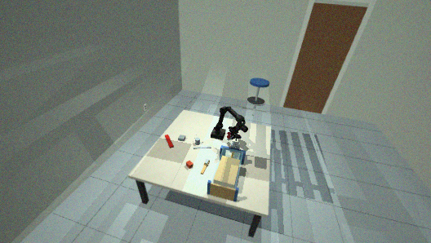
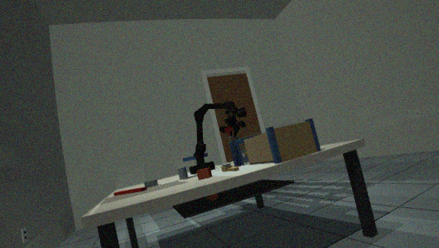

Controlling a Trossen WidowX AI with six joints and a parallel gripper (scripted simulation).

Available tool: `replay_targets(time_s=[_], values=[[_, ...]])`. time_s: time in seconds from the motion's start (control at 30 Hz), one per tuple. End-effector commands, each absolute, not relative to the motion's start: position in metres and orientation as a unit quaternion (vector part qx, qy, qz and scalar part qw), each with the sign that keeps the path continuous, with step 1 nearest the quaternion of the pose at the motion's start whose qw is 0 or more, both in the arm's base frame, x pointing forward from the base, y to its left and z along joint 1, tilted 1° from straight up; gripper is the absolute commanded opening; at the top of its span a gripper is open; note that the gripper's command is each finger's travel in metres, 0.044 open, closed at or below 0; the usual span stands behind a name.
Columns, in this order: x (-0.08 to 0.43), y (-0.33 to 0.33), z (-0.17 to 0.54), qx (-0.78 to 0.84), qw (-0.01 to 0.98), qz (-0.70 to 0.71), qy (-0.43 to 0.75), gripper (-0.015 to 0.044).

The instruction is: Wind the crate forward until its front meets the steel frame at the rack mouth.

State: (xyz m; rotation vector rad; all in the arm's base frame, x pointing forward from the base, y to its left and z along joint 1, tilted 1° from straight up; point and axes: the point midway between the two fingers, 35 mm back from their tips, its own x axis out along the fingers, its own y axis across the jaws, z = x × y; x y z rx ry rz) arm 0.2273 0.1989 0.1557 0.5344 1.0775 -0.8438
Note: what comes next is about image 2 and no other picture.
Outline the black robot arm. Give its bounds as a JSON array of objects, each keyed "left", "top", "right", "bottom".
[{"left": 193, "top": 101, "right": 247, "bottom": 166}]

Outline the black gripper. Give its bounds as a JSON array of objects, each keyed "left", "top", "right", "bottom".
[{"left": 219, "top": 117, "right": 246, "bottom": 138}]

